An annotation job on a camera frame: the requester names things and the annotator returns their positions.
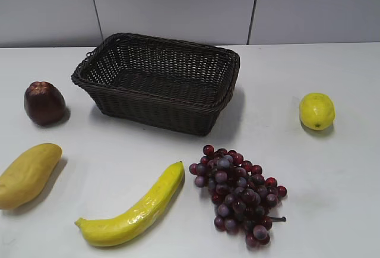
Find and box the yellow plastic banana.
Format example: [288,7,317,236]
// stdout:
[75,161,185,247]

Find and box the dark woven wicker basket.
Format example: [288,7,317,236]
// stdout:
[71,33,240,136]

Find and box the purple red grape bunch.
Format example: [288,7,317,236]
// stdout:
[189,144,287,248]

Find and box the yellow lemon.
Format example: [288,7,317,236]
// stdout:
[299,93,335,131]

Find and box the dark red apple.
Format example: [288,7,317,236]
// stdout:
[24,81,67,126]

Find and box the yellow mango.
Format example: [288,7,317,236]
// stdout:
[1,143,62,210]

